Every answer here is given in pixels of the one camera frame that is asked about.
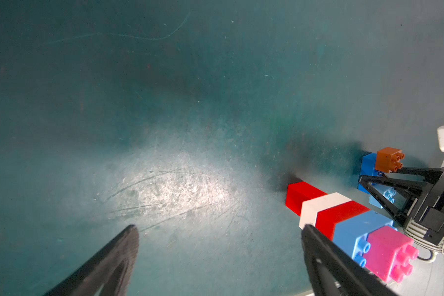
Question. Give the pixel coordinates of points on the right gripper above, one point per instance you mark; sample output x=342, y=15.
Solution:
x=418, y=206

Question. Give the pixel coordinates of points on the light blue small lego brick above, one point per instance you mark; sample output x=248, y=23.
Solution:
x=388, y=192

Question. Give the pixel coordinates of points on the red 2x2 lego brick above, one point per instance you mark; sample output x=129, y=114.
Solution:
x=298, y=193

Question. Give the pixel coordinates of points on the green table mat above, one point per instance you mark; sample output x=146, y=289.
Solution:
x=189, y=119

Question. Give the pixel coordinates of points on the orange 2x2 lego brick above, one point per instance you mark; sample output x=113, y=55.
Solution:
x=388, y=160

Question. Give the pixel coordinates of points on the light blue 2x4 lego brick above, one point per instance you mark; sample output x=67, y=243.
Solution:
x=351, y=235

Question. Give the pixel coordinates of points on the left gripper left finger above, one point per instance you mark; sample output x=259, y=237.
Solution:
x=106, y=273

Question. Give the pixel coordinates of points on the white 2x4 lego brick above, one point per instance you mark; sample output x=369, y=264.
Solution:
x=310, y=209

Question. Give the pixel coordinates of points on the magenta 2x2 lego brick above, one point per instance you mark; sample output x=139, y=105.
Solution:
x=390, y=254

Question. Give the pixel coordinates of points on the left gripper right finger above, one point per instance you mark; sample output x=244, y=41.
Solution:
x=327, y=264

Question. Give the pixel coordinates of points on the red 2x4 lego brick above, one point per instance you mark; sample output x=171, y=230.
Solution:
x=328, y=219

